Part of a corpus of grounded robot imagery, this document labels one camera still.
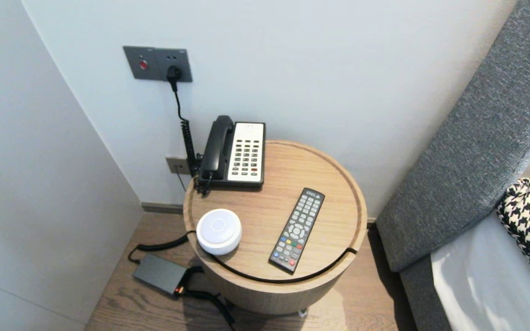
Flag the grey wall socket panel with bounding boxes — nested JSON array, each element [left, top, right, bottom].
[[123, 46, 193, 83]]

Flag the curly black handset cord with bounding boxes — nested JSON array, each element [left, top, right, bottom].
[[193, 172, 213, 197]]

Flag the thick black floor cable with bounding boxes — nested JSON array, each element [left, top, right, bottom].
[[128, 232, 196, 264]]

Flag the small grey wall outlet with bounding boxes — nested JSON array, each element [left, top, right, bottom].
[[166, 156, 192, 176]]

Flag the grey power adapter box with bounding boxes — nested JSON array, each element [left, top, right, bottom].
[[132, 253, 188, 296]]

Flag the black telephone handset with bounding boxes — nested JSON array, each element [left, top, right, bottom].
[[199, 115, 234, 181]]

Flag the black TV remote control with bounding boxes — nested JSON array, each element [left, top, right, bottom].
[[269, 188, 325, 274]]

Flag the round wooden side table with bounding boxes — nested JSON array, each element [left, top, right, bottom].
[[183, 140, 368, 317], [199, 247, 358, 316]]

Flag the grey fabric bed frame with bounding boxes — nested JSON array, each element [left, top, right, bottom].
[[399, 255, 454, 331]]

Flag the black plug with coiled cable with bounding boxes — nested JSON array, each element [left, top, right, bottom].
[[166, 65, 200, 177]]

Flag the black white desk telephone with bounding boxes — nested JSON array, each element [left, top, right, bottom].
[[199, 120, 266, 188]]

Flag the grey fabric headboard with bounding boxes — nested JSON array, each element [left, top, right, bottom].
[[375, 0, 530, 273]]

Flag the white round puck speaker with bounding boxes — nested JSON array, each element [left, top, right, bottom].
[[196, 209, 242, 256]]

